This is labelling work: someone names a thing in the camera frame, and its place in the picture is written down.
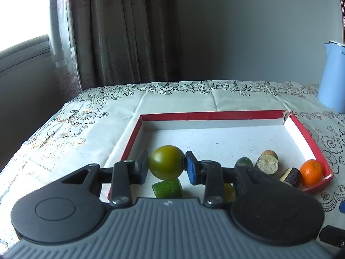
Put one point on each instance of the light blue kettle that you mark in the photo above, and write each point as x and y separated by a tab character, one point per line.
333	81

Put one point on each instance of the green cucumber piece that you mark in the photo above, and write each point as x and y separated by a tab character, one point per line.
244	162
167	188

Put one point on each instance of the yellow fruit piece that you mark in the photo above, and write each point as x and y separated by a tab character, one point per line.
229	193

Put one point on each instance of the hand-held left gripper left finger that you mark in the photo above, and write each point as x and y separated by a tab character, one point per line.
142	167

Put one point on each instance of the grey patterned curtain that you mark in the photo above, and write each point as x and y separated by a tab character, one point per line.
121	32

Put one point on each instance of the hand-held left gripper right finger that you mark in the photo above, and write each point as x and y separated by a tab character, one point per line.
192	170

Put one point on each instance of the small orange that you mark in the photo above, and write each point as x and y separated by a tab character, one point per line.
311	173

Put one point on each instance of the purple eggplant piece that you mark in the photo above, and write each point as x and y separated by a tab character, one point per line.
292	178
267	165

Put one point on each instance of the window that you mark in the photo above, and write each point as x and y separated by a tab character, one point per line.
16	10

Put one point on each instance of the green tomato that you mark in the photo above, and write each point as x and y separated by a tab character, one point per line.
167	163

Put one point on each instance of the red cardboard box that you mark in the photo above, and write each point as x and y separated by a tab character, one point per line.
210	140

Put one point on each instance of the small brown pear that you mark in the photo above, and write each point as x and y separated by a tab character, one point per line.
269	153

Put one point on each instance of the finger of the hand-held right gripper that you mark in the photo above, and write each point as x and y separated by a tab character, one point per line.
342	206
333	235

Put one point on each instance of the floral white tablecloth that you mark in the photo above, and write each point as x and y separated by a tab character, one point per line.
94	129

